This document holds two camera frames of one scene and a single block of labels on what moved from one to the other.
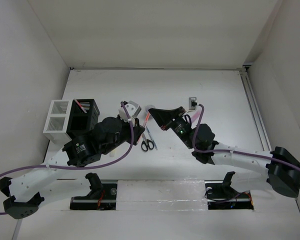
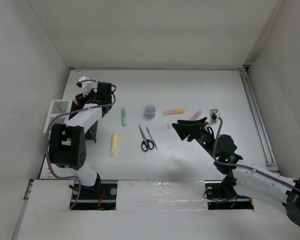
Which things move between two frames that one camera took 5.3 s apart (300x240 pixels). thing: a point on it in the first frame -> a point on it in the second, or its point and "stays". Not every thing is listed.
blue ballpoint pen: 156,147 stays
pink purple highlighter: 195,116 stays
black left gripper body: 125,134 -> 83,99
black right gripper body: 173,116 -> 195,131
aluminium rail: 249,89 stays
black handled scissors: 146,143 stays
